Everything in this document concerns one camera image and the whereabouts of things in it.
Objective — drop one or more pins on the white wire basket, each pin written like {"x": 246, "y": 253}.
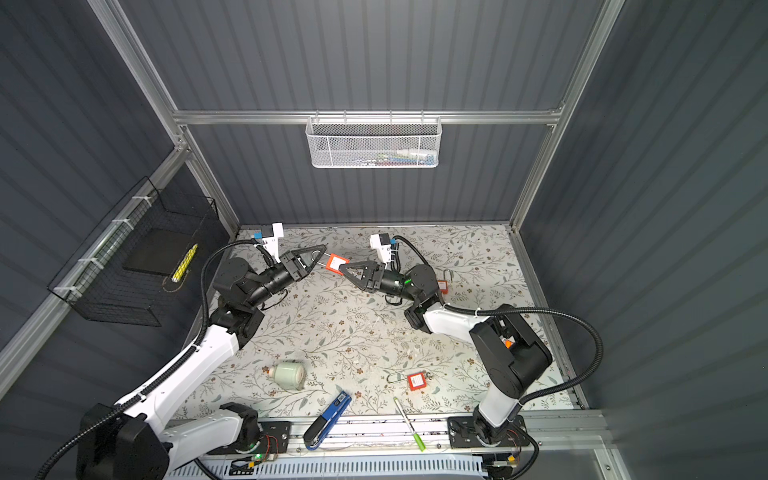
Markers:
{"x": 374, "y": 145}

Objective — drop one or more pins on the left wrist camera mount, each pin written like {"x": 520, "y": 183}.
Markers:
{"x": 268, "y": 236}

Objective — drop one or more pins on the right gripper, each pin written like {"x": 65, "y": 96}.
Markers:
{"x": 375, "y": 280}

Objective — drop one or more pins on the green handled screwdriver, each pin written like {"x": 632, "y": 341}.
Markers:
{"x": 419, "y": 442}

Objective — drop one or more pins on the pale green jar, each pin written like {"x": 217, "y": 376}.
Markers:
{"x": 289, "y": 375}

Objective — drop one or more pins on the blue black utility knife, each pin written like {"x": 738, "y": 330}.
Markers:
{"x": 322, "y": 425}

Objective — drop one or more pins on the black box in basket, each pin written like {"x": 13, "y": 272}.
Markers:
{"x": 158, "y": 252}

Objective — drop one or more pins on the black wire basket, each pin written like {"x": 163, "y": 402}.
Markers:
{"x": 94, "y": 282}

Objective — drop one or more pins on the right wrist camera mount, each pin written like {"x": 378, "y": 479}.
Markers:
{"x": 382, "y": 244}

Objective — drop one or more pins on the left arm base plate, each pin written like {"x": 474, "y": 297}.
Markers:
{"x": 273, "y": 438}

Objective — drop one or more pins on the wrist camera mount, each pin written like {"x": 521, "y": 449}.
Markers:
{"x": 382, "y": 244}
{"x": 268, "y": 236}

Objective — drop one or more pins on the yellow green tool in basket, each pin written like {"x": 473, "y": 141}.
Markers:
{"x": 181, "y": 270}

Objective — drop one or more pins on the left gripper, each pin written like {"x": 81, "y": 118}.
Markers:
{"x": 298, "y": 266}

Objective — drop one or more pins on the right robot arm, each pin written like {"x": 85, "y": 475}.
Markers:
{"x": 511, "y": 352}

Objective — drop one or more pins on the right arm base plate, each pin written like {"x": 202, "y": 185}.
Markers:
{"x": 467, "y": 432}

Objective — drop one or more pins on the red padlock with keys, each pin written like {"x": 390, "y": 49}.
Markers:
{"x": 414, "y": 381}

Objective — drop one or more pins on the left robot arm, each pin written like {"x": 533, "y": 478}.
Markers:
{"x": 131, "y": 439}

